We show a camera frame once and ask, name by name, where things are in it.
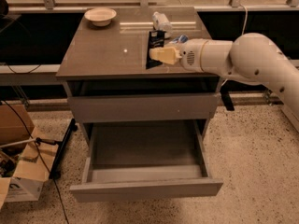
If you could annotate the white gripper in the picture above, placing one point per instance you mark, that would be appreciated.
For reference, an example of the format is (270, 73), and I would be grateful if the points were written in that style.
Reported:
(189, 54)

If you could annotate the open cardboard box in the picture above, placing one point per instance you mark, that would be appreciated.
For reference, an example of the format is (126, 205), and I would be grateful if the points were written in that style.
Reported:
(33, 160)

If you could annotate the dark blueberry rxbar wrapper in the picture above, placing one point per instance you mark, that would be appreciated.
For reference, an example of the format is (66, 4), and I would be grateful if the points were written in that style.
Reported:
(156, 40)

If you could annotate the closed grey top drawer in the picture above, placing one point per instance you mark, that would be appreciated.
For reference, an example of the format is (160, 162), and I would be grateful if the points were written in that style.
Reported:
(87, 109)

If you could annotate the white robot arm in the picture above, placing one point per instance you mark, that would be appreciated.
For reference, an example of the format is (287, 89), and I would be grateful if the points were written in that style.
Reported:
(251, 59)

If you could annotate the grey drawer cabinet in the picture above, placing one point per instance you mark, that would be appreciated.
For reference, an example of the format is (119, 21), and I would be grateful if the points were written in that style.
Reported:
(111, 60)

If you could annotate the open grey middle drawer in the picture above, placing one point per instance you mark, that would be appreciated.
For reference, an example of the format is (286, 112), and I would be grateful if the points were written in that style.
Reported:
(131, 161)

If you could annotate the black stand leg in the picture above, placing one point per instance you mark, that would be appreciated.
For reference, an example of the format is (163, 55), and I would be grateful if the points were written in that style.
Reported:
(54, 172)

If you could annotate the white bowl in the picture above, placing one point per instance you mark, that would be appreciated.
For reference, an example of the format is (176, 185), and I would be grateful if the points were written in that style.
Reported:
(101, 16)

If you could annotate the blue silver soda can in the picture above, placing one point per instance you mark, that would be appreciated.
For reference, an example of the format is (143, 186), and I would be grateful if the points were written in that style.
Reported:
(179, 40)

